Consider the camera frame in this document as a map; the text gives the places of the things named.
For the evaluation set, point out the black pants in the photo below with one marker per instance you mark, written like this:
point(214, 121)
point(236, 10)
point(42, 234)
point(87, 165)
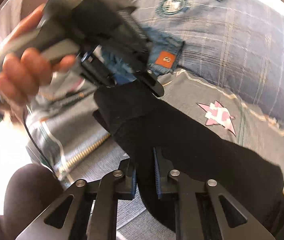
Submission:
point(138, 122)

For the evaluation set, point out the blue jeans with orange patch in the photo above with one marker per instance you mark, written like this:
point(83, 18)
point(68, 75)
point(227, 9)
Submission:
point(164, 56)

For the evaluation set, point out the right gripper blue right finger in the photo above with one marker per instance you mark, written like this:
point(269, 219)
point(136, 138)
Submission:
point(166, 190)

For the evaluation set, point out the grey patterned bed sheet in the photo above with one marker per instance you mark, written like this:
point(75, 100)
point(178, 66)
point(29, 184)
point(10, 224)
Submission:
point(75, 143)

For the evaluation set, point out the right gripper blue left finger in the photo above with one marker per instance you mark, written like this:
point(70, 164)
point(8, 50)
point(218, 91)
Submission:
point(126, 187)

